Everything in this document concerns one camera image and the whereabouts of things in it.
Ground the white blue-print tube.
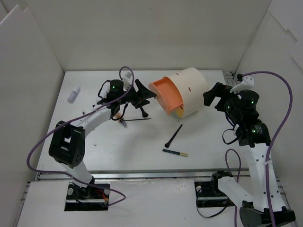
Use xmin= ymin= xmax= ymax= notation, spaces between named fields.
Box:
xmin=122 ymin=72 xmax=133 ymax=90

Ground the orange drawer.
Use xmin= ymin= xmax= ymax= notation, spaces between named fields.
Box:
xmin=148 ymin=77 xmax=184 ymax=116

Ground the cream round drawer organizer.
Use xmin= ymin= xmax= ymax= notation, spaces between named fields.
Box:
xmin=166 ymin=67 xmax=209 ymax=120

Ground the yellow drawer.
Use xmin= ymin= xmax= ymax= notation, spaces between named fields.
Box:
xmin=170 ymin=107 xmax=184 ymax=119

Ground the small white lilac tube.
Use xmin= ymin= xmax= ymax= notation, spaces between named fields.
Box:
xmin=67 ymin=86 xmax=80 ymax=103

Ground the dark green gold pencil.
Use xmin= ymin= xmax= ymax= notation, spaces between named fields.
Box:
xmin=162 ymin=149 xmax=188 ymax=157

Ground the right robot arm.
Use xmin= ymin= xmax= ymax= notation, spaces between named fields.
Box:
xmin=203 ymin=82 xmax=296 ymax=227

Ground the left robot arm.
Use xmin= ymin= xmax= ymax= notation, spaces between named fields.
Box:
xmin=49 ymin=79 xmax=156 ymax=199

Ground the black brush near organizer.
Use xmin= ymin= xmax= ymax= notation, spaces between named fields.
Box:
xmin=140 ymin=101 xmax=149 ymax=118

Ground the thin black eyeliner pencil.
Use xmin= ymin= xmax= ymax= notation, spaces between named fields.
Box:
xmin=124 ymin=118 xmax=151 ymax=122

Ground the black brush front centre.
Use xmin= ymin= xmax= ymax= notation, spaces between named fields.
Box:
xmin=164 ymin=124 xmax=183 ymax=148

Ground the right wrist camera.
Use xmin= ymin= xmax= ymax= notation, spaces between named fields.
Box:
xmin=230 ymin=74 xmax=255 ymax=94

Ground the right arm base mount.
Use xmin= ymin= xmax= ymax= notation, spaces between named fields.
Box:
xmin=194 ymin=171 xmax=236 ymax=208

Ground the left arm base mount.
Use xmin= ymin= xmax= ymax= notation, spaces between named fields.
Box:
xmin=64 ymin=183 xmax=110 ymax=211

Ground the aluminium rail frame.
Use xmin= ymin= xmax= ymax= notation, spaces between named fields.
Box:
xmin=20 ymin=169 xmax=294 ymax=204

